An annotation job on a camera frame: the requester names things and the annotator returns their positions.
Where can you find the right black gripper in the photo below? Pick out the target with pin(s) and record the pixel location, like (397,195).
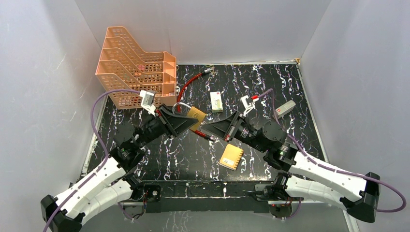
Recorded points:
(226,128)

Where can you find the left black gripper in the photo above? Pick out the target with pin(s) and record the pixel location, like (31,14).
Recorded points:
(167,121)

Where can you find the brass padlock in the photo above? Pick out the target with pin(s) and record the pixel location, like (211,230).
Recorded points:
(192,113)

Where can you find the red cable lock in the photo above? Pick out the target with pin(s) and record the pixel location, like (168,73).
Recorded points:
(203,73)

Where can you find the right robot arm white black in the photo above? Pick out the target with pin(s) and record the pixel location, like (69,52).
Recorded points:
(301,176)

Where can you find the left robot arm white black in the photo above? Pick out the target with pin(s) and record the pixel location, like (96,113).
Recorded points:
(112,181)

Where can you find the white green small box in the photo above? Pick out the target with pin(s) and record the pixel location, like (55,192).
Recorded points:
(216,102)

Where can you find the orange spiral notebook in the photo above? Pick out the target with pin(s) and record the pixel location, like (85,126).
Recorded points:
(231,157)

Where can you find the orange plastic file rack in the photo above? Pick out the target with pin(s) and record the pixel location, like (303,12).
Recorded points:
(123,64)

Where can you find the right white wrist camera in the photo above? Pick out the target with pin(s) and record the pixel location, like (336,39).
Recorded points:
(249,103)

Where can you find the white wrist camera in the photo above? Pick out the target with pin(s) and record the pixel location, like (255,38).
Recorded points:
(249,103)
(147,102)

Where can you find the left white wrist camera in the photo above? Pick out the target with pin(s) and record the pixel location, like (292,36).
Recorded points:
(147,102)

